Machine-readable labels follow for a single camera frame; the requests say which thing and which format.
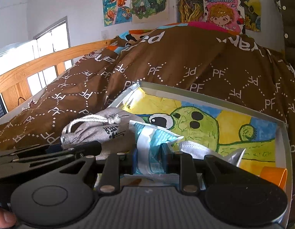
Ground blue white tissue packet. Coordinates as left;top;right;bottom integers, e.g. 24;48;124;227
129;120;184;175

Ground grey drawstring cloth pouch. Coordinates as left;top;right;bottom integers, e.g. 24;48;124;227
60;108;144;160

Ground person's thumb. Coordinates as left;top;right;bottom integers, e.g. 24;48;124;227
0;208;17;228

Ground grey box with frog drawing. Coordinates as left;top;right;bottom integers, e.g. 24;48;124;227
108;81;294;229

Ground orange plastic cup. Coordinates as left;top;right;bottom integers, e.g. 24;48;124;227
260;166;287;190

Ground brown PF patterned duvet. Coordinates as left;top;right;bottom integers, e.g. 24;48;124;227
0;25;295;208

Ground pink anime girl poster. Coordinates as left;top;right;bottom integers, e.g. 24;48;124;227
203;0;245;34

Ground orange haired mermaid poster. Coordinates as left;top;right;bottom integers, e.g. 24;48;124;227
102;0;132;26

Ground brown quilted jacket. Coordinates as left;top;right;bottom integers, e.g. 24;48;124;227
269;0;295;65

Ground window with grey frame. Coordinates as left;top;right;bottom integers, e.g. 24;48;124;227
0;17;70;95

